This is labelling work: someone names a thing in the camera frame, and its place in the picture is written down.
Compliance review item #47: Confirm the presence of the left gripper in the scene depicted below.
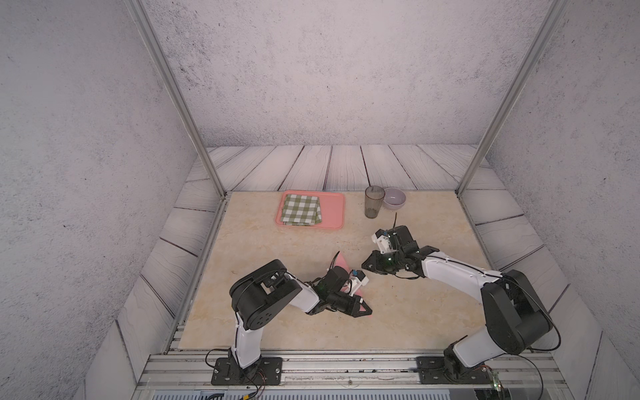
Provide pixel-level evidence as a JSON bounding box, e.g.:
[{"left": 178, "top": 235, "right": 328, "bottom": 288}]
[{"left": 326, "top": 292, "right": 375, "bottom": 319}]

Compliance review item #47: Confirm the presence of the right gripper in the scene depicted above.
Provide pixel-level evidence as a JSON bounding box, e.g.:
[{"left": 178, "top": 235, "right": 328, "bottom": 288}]
[{"left": 359, "top": 250, "right": 404, "bottom": 275}]

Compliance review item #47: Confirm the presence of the pink square paper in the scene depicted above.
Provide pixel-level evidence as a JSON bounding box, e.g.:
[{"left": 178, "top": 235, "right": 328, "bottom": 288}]
[{"left": 332, "top": 253, "right": 363, "bottom": 298}]

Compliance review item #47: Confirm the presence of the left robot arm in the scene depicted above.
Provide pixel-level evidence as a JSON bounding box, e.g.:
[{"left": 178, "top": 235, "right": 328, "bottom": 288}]
[{"left": 229, "top": 253, "right": 373, "bottom": 369}]

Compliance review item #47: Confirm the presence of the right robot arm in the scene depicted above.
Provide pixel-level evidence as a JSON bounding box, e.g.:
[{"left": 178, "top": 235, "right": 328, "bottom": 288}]
[{"left": 362, "top": 226, "right": 556, "bottom": 379}]

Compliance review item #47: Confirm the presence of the translucent grey plastic cup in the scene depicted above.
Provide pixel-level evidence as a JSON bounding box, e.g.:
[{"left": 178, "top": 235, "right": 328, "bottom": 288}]
[{"left": 364, "top": 186, "right": 386, "bottom": 219}]

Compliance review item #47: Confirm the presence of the small lavender bowl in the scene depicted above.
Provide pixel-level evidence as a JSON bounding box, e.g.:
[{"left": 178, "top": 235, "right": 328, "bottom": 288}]
[{"left": 383, "top": 188, "right": 407, "bottom": 211}]

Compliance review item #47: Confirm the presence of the pink plastic tray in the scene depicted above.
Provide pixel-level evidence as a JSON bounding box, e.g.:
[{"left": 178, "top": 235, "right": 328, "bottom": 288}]
[{"left": 274, "top": 190, "right": 345, "bottom": 229}]

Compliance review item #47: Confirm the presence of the green checkered cloth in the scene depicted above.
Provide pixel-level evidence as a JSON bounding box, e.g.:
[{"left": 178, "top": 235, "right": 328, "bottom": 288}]
[{"left": 280, "top": 193, "right": 323, "bottom": 226}]

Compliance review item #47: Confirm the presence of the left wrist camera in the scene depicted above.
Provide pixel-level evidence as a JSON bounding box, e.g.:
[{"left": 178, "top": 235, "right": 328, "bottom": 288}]
[{"left": 348, "top": 270, "right": 369, "bottom": 296}]

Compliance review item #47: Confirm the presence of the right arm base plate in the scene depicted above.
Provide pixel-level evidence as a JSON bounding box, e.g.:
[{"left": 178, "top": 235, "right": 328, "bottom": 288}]
[{"left": 416, "top": 357, "right": 493, "bottom": 385}]

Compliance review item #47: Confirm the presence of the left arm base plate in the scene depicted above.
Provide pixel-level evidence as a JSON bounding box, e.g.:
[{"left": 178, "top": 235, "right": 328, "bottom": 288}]
[{"left": 211, "top": 356, "right": 283, "bottom": 387}]

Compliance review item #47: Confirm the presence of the aluminium front rail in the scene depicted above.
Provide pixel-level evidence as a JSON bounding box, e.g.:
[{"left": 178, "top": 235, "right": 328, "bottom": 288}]
[{"left": 133, "top": 351, "right": 573, "bottom": 399}]

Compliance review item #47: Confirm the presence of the right aluminium frame post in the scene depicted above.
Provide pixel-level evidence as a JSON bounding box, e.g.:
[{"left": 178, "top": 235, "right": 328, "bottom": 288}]
[{"left": 455, "top": 0, "right": 569, "bottom": 199}]

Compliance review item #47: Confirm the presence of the aluminium frame post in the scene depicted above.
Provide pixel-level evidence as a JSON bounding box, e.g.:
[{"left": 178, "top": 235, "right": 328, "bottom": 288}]
[
  {"left": 455, "top": 0, "right": 569, "bottom": 199},
  {"left": 124, "top": 0, "right": 227, "bottom": 198}
]

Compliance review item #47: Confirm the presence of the left aluminium frame post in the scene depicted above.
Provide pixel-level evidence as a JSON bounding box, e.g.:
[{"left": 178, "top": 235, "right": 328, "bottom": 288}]
[{"left": 124, "top": 0, "right": 227, "bottom": 198}]

